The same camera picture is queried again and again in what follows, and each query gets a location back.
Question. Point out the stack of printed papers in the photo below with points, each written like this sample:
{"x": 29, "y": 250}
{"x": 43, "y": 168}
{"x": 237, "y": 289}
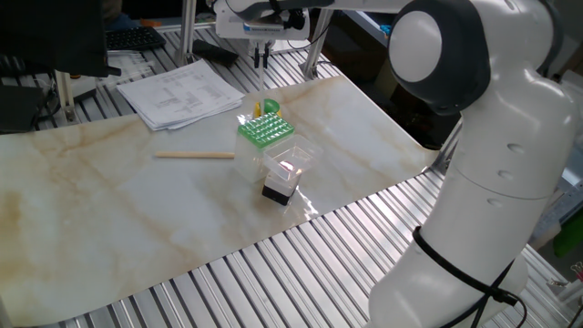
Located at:
{"x": 177, "y": 95}

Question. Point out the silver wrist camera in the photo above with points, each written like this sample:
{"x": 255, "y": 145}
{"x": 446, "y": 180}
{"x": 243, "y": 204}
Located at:
{"x": 264, "y": 26}

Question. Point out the wooden stick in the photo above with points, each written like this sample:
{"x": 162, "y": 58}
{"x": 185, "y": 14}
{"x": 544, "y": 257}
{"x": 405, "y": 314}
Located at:
{"x": 182, "y": 155}

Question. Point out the black box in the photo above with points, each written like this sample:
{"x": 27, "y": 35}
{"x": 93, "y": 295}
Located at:
{"x": 18, "y": 109}

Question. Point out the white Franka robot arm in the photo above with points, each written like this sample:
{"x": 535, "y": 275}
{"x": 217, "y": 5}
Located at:
{"x": 501, "y": 159}

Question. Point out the green-topped pipette tip holder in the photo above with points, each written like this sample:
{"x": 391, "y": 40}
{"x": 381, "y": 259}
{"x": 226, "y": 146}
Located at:
{"x": 264, "y": 130}

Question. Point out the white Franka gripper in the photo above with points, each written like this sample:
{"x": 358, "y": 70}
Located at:
{"x": 232, "y": 25}

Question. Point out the black remote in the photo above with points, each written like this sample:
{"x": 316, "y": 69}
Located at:
{"x": 214, "y": 51}

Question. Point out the marble pattern table sheet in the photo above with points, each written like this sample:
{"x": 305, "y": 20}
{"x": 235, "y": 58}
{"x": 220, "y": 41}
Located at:
{"x": 114, "y": 205}

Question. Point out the aluminium frame post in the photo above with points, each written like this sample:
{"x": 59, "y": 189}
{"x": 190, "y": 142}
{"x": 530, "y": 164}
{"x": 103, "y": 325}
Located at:
{"x": 186, "y": 32}
{"x": 314, "y": 54}

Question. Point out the small black white block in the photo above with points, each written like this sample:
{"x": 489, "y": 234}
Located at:
{"x": 277, "y": 193}

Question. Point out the clear plastic tip box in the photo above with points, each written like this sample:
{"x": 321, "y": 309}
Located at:
{"x": 305, "y": 152}

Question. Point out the green button yellow box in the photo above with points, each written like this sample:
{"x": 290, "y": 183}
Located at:
{"x": 271, "y": 106}

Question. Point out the black keyboard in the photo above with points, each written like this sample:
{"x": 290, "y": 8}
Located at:
{"x": 134, "y": 38}

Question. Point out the black monitor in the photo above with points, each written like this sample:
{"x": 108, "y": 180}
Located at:
{"x": 50, "y": 36}

